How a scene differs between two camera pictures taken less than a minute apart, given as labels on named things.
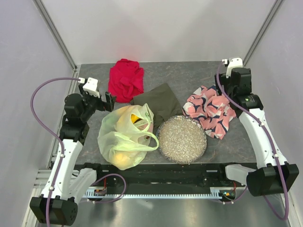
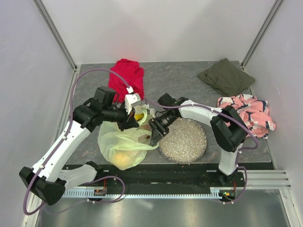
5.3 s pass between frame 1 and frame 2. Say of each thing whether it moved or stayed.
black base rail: stayed
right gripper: moved
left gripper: moved
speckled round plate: stayed
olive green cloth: moved
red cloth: stayed
